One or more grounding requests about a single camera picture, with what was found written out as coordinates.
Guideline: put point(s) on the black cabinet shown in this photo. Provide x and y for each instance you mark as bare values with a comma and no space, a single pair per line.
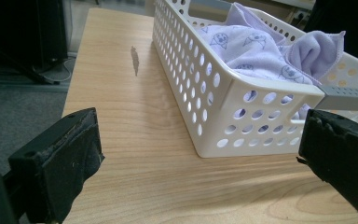
21,34

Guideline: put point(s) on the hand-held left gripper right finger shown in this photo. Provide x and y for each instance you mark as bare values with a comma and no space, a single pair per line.
341,152

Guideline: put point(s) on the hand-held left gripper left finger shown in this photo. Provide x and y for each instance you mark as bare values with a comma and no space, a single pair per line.
59,161

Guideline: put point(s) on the lavender printed cloth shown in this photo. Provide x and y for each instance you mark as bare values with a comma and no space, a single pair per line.
261,53

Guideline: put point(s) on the white perforated plastic basket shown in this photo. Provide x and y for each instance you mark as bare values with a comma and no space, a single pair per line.
230,102

